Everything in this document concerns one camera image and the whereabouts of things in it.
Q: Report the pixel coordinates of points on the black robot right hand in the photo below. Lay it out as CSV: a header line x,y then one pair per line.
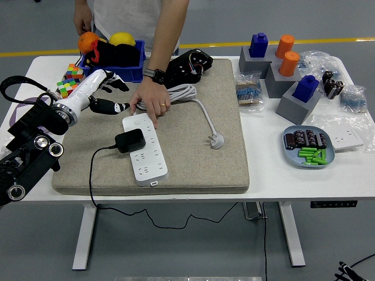
x,y
350,274

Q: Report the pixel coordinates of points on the person's left hand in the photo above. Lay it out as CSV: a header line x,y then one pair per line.
x,y
152,98

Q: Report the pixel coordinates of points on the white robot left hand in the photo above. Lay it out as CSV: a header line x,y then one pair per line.
x,y
85,87

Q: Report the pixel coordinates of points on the person's right hand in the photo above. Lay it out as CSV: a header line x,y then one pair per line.
x,y
82,18

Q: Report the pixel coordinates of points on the black plug adapter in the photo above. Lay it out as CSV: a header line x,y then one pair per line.
x,y
130,140

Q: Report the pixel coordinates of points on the white power strip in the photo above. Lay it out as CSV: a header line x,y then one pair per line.
x,y
152,164

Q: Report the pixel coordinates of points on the person's left forearm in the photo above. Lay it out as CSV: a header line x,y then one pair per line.
x,y
167,38

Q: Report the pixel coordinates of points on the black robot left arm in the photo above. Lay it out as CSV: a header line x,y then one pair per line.
x,y
26,164

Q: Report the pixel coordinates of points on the person's right forearm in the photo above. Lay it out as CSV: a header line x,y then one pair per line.
x,y
82,3

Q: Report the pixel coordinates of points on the large colourful puzzle cube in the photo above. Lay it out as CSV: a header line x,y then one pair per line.
x,y
66,86

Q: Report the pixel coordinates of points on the small colourful puzzle cube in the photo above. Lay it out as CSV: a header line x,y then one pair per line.
x,y
74,71

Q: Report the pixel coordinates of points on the black wristwatch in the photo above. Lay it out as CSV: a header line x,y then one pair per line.
x,y
158,76

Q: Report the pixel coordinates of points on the orange fruit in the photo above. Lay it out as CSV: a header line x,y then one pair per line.
x,y
86,42

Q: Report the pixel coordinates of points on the blue plastic bin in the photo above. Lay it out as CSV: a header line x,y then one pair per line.
x,y
126,74

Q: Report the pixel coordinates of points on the yellow lemon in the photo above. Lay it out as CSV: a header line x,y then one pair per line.
x,y
121,38

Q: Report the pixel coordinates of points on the black pouch red trim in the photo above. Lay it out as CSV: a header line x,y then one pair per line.
x,y
117,55

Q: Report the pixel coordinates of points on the purple tray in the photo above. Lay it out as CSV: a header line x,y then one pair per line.
x,y
23,103

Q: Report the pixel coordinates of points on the white table leg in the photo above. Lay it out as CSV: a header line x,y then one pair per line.
x,y
85,240
291,234

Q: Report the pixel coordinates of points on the grey-brown mat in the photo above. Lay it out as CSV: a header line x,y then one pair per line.
x,y
181,164

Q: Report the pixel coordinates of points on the black table control panel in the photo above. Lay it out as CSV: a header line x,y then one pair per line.
x,y
334,204

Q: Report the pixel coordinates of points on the bag of blue resistors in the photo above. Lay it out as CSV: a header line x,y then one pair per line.
x,y
316,63
353,101
249,93

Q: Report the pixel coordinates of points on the grey block holder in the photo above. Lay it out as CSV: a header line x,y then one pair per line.
x,y
252,65
276,85
293,111

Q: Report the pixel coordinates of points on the blue square peg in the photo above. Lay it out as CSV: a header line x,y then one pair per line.
x,y
257,45
304,89

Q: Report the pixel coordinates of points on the blue-grey plate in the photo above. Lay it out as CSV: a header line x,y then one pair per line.
x,y
291,159

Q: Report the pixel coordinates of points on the orange cylinder peg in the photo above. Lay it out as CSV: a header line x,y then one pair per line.
x,y
284,45
288,64

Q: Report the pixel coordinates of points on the clear plastic bag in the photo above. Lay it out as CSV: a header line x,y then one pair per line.
x,y
322,123

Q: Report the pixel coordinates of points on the metal bracket under table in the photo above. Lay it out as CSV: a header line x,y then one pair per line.
x,y
252,212

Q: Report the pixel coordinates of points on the white wall socket panel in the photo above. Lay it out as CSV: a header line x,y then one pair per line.
x,y
345,140

